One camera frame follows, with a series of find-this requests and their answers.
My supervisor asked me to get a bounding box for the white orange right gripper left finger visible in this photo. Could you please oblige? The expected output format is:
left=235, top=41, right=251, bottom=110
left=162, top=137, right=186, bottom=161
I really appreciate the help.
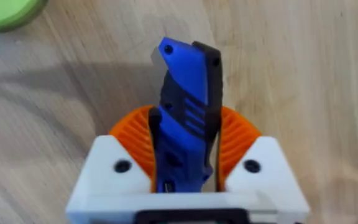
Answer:
left=71, top=105, right=157, bottom=200

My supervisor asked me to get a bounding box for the white orange right gripper right finger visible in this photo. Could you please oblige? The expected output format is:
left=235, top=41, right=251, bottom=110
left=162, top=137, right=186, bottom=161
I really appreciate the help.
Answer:
left=215, top=105, right=305, bottom=200

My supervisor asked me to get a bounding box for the blue electric screwdriver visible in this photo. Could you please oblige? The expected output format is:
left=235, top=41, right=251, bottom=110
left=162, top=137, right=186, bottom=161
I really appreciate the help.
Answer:
left=150, top=36, right=224, bottom=194

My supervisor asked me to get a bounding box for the green disc with holes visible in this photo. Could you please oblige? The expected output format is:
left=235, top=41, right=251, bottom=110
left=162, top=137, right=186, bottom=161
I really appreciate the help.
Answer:
left=0, top=0, right=48, bottom=33

